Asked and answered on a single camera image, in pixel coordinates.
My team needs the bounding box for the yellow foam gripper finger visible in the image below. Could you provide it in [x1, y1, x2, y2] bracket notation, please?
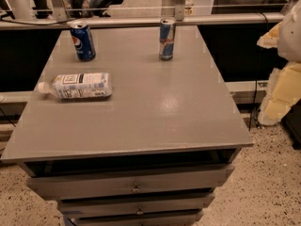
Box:
[258, 62, 301, 125]
[257, 23, 281, 49]

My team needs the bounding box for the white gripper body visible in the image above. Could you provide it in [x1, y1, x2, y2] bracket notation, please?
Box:
[277, 5, 301, 62]

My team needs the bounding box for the clear plastic bottle white label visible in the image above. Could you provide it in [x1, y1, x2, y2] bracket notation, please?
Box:
[38, 73, 113, 100]

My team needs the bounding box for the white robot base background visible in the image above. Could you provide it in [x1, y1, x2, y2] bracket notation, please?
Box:
[5, 0, 34, 20]

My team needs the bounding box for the blue silver Red Bull can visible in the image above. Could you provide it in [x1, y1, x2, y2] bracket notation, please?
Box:
[159, 17, 176, 60]

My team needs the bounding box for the grey drawer cabinet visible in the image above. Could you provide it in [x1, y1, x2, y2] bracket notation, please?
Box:
[0, 24, 255, 226]

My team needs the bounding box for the bottom grey drawer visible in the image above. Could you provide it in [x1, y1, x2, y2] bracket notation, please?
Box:
[75, 210, 203, 226]

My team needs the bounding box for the grey drawer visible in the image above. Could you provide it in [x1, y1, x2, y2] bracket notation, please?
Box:
[27, 164, 234, 200]
[75, 210, 203, 226]
[58, 191, 214, 218]

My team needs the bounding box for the top grey drawer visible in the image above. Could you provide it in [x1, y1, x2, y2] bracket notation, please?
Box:
[27, 164, 234, 200]

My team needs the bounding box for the middle grey drawer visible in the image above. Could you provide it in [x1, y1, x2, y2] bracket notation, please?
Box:
[58, 191, 214, 218]

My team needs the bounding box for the blue Pepsi can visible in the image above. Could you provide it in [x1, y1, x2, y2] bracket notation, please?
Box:
[70, 21, 96, 61]

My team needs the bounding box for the metal railing frame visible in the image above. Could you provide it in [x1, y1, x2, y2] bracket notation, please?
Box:
[6, 0, 298, 27]

